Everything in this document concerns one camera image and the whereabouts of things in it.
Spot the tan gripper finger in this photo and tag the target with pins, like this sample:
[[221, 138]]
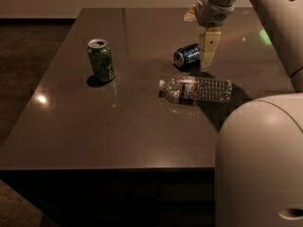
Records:
[[190, 15], [208, 41]]

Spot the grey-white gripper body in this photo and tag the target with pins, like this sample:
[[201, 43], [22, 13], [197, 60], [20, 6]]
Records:
[[210, 13]]

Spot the blue pepsi can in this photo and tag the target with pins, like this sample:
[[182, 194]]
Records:
[[186, 55]]

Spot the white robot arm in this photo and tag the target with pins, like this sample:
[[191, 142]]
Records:
[[259, 157]]

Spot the green soda can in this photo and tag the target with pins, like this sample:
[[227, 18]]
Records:
[[100, 57]]

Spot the clear plastic water bottle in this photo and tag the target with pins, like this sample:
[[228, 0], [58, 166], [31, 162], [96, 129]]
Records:
[[196, 89]]

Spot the dark cabinet under counter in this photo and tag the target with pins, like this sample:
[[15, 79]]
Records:
[[119, 198]]

